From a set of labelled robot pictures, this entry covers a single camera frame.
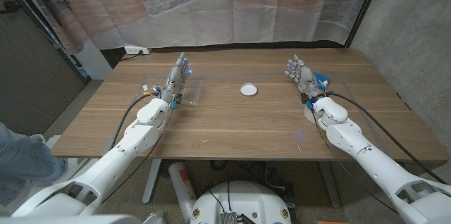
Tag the black backdrop stand pole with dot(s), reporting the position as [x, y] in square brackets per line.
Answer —
[364, 9]
[46, 32]

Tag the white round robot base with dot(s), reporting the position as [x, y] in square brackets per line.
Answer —
[246, 203]

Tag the printed room backdrop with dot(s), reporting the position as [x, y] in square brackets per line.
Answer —
[211, 16]

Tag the person leg in jeans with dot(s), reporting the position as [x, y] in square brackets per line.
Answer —
[24, 160]

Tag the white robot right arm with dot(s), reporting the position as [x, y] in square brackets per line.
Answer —
[373, 167]

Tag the white cylinder with orange label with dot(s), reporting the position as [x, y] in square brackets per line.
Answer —
[181, 185]

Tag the orange flat object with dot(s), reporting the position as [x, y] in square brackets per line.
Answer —
[331, 222]

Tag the clear plastic clamshell container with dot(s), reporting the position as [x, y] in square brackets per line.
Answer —
[194, 93]

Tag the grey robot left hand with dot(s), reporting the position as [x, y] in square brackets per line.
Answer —
[174, 83]

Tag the white round disc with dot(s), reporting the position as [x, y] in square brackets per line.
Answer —
[308, 115]

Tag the grey finned module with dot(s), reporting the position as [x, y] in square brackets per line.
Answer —
[228, 218]

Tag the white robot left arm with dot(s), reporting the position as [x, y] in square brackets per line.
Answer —
[105, 167]

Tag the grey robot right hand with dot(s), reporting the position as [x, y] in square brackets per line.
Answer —
[306, 79]

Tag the blue flat sponge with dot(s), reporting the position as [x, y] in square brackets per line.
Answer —
[323, 79]

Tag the grey table leg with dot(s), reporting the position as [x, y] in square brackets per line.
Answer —
[151, 181]
[331, 188]

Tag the white power strip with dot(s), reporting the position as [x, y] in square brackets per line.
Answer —
[135, 50]

